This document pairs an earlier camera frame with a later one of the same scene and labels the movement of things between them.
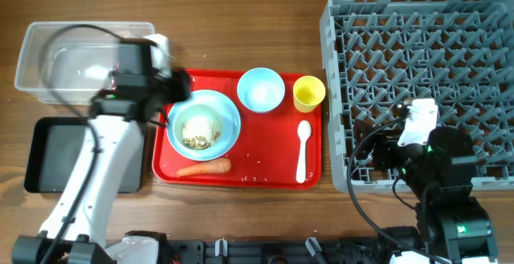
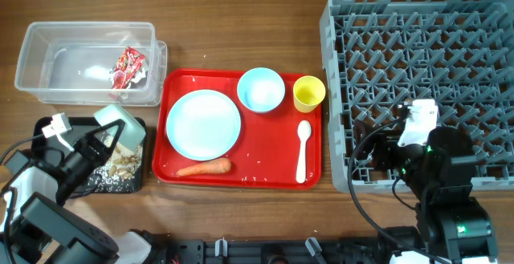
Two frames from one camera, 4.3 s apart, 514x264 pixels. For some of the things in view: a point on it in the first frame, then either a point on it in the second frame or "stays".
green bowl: [200, 127] to [132, 135]
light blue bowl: [261, 90] stays
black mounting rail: [279, 251] stays
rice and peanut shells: [200, 132] to [120, 172]
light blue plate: [203, 127] stays
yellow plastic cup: [308, 91] stays
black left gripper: [177, 86] to [89, 148]
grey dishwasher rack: [454, 47] stays
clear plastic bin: [71, 62] stays
